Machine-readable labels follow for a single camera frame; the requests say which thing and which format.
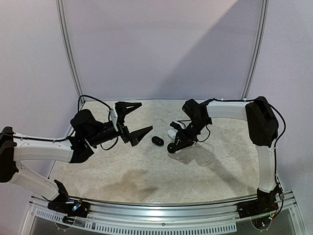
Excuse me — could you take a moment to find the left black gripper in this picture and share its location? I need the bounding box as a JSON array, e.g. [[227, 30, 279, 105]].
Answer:
[[87, 101, 153, 147]]

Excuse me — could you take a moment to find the white earbud charging case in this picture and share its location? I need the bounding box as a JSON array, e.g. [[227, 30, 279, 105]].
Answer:
[[167, 129, 176, 140]]

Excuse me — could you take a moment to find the black round charging case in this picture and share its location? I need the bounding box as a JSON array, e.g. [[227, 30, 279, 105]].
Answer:
[[167, 143, 177, 154]]

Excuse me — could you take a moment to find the black oval charging case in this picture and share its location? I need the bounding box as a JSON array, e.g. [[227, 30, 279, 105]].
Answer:
[[151, 136, 164, 146]]

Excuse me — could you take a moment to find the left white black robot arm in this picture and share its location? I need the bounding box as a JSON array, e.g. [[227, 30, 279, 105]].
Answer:
[[0, 102, 153, 212]]

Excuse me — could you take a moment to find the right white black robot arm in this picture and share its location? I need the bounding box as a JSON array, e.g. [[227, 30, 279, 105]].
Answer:
[[167, 96, 279, 213]]

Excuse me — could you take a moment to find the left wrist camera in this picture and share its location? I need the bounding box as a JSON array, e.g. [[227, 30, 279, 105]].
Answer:
[[110, 101, 127, 131]]

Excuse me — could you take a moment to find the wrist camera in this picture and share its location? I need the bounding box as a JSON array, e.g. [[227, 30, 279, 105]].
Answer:
[[170, 120, 186, 130], [110, 101, 127, 131]]

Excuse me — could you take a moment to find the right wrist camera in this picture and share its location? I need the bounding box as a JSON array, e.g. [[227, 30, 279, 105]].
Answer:
[[170, 120, 186, 130]]

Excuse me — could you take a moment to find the aluminium front rail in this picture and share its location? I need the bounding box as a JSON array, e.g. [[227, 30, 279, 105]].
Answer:
[[22, 191, 305, 235]]

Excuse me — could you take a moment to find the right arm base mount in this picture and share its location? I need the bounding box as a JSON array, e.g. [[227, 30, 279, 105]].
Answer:
[[236, 186, 284, 218]]

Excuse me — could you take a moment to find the left aluminium corner post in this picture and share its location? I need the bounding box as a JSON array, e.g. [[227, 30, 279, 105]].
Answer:
[[56, 0, 83, 97]]

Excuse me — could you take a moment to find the aluminium corner post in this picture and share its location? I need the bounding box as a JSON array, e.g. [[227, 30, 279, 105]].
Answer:
[[56, 0, 83, 97], [241, 0, 269, 99]]

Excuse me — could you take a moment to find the right aluminium corner post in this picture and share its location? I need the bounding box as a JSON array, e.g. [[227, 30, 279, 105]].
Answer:
[[241, 0, 269, 99]]

